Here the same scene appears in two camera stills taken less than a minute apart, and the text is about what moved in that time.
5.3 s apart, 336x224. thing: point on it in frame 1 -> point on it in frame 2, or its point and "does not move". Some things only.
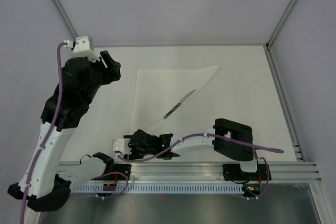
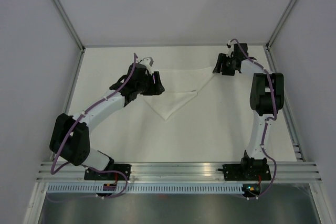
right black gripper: (133, 155) -> (222, 59)
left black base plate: (113, 168) does not move
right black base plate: (234, 172) does not move
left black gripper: (113, 72) -> (156, 88)
